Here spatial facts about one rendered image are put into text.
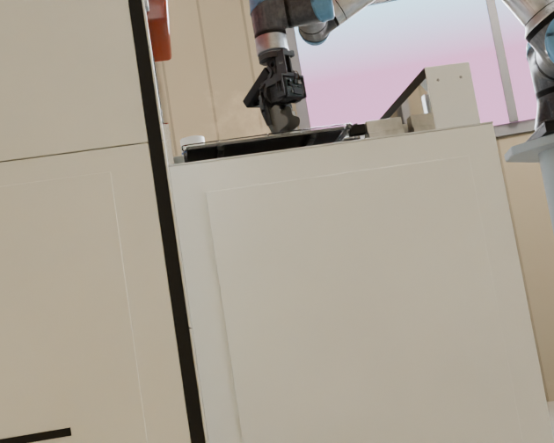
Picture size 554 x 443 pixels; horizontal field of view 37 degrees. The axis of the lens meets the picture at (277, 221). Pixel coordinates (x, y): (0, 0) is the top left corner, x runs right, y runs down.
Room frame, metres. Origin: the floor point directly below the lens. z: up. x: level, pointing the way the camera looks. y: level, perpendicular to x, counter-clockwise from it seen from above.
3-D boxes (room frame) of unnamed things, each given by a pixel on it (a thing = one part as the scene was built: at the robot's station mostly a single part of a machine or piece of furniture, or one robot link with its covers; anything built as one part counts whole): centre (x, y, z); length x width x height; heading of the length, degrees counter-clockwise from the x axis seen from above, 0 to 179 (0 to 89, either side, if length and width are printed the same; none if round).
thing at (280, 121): (1.86, -0.04, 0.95); 0.06 x 0.03 x 0.09; 43
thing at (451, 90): (1.89, -0.35, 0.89); 0.55 x 0.09 x 0.14; 7
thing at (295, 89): (1.87, -0.06, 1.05); 0.09 x 0.08 x 0.12; 43
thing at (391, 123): (1.81, -0.27, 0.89); 0.08 x 0.03 x 0.03; 97
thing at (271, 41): (1.87, -0.05, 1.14); 0.08 x 0.08 x 0.05
